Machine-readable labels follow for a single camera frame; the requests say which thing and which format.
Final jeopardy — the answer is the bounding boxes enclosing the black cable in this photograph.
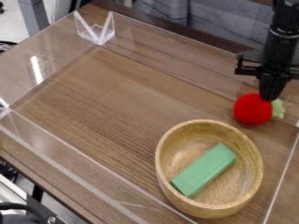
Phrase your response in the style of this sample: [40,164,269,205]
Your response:
[0,202,34,224]

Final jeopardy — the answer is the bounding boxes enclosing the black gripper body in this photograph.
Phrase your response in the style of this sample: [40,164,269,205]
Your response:
[235,0,299,80]

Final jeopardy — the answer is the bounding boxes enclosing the black metal clamp bracket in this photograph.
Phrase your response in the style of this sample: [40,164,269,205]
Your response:
[26,195,68,224]

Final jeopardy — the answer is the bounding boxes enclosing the green rectangular block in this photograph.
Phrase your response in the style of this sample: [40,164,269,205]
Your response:
[170,143,237,198]

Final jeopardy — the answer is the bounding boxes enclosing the grey table leg post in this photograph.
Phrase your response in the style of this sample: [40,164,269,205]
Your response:
[18,0,50,36]

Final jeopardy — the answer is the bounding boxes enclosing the red plush fruit green leaves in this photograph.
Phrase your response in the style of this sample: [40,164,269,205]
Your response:
[234,93,286,125]

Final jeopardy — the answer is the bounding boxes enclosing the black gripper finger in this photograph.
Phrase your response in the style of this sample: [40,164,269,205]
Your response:
[259,76,274,102]
[273,78,289,100]

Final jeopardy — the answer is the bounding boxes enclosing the clear acrylic tray walls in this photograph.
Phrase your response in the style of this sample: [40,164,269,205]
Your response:
[0,8,299,224]

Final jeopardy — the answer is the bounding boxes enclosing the oval wooden bowl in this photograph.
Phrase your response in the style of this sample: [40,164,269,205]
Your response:
[155,119,265,219]

